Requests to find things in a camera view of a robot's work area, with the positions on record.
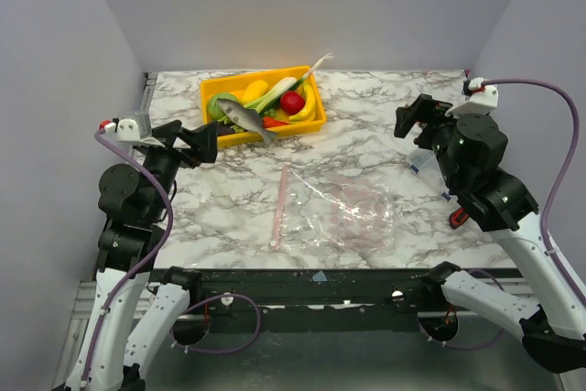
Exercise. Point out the green toy cabbage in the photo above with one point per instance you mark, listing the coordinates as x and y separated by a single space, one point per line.
215 110

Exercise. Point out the toy green onion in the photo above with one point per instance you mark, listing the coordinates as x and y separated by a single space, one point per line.
316 65

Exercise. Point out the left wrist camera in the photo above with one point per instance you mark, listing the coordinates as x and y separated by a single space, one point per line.
131 127

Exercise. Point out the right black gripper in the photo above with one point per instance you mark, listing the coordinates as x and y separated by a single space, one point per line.
428 122

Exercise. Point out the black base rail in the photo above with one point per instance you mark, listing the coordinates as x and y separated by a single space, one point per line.
314 300

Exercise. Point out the yellow plastic bin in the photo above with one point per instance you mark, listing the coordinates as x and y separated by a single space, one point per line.
236 83

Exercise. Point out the yellow toy lemon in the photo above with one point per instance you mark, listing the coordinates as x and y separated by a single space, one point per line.
253 91

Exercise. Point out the yellow toy bananas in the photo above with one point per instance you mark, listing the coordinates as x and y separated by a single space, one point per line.
307 113

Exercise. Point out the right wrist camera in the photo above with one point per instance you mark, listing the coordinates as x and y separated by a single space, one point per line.
480 99

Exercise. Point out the green toy celery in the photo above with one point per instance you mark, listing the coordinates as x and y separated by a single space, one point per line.
273 95

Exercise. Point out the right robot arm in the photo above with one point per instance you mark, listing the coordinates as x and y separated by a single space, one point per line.
469 149

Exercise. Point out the purple toy eggplant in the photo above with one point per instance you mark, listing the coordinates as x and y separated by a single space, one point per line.
226 130

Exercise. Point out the grey toy fish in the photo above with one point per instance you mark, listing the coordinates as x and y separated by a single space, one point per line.
248 119

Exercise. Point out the aluminium frame rail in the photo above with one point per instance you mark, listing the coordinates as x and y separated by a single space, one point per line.
80 316

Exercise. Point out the clear zip top bag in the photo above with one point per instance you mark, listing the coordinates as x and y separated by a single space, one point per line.
332 211

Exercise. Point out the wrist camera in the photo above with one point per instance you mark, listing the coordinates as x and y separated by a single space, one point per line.
131 127
480 99

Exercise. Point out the red black small tool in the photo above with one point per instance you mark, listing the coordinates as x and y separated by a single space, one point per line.
458 218

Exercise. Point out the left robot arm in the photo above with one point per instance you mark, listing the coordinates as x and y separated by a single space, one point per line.
135 195

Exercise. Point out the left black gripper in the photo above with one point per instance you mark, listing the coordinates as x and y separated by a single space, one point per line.
203 141

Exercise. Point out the red toy apple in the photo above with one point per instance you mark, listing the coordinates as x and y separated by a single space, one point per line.
291 102

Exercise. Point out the red toy chili pepper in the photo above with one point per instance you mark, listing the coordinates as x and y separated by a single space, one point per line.
269 122

